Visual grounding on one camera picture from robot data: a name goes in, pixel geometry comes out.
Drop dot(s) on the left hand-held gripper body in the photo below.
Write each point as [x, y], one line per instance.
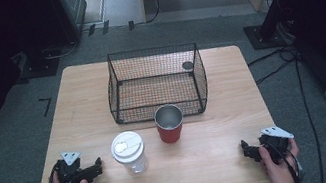
[72, 173]

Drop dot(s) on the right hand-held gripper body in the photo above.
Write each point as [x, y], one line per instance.
[277, 145]

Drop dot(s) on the clear cup with white lid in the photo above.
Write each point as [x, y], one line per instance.
[126, 147]

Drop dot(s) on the red metal cup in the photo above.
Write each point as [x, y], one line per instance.
[171, 134]

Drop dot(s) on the person's right hand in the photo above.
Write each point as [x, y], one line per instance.
[279, 176]

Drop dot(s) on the dark round tag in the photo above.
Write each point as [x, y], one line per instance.
[187, 65]

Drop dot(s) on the black cabinet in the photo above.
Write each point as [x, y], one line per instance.
[68, 10]

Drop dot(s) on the black stand with base plate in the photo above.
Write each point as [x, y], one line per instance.
[268, 35]

